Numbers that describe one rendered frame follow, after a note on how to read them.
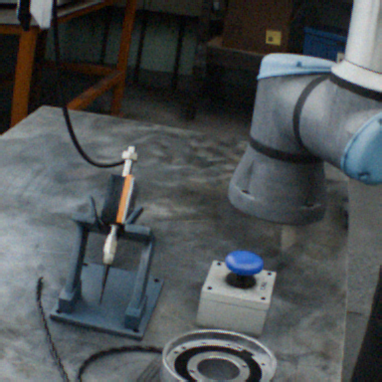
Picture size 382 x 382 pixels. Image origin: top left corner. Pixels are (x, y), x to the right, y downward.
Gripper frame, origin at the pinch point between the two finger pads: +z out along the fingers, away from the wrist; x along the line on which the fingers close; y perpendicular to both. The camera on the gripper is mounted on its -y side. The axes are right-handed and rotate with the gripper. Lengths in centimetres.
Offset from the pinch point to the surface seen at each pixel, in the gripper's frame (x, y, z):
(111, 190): 10.1, 11.0, 16.2
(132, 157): 12.2, 13.6, 13.3
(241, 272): 4.7, 23.1, 23.6
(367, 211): 207, 179, 75
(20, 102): 198, 20, 26
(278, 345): 1.1, 26.6, 31.2
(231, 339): -1.7, 19.8, 28.3
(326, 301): 8.4, 36.5, 30.0
